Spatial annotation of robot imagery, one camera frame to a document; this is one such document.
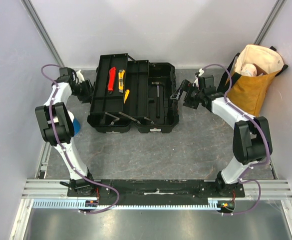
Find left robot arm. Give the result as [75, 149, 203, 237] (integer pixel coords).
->
[35, 64, 98, 197]

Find blue cable duct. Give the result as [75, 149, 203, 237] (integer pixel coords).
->
[32, 199, 221, 211]

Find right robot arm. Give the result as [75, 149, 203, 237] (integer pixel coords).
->
[170, 75, 273, 197]

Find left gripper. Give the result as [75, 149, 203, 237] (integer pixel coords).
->
[71, 79, 100, 104]

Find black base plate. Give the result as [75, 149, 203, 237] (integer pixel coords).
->
[59, 179, 245, 198]

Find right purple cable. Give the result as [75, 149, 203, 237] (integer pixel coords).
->
[200, 63, 273, 216]

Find yellow canvas tote bag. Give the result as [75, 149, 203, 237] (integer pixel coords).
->
[217, 44, 289, 116]

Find hammer with metal shaft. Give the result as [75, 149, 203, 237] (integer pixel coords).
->
[151, 81, 165, 119]

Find blue tape roll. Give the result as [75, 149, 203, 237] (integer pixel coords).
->
[68, 111, 81, 136]

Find black plastic toolbox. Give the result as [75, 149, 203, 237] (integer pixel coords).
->
[87, 53, 179, 134]

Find yellow handled screwdriver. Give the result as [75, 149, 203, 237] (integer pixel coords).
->
[124, 89, 130, 104]

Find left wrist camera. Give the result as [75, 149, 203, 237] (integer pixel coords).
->
[75, 70, 85, 84]

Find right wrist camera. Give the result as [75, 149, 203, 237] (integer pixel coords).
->
[194, 68, 205, 88]

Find yellow utility knife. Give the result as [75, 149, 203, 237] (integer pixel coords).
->
[118, 69, 125, 93]

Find aluminium frame rail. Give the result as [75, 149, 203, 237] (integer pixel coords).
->
[22, 179, 292, 200]

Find red handled pliers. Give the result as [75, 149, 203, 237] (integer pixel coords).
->
[107, 67, 116, 95]

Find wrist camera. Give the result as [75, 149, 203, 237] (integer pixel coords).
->
[75, 70, 85, 84]
[194, 68, 205, 88]

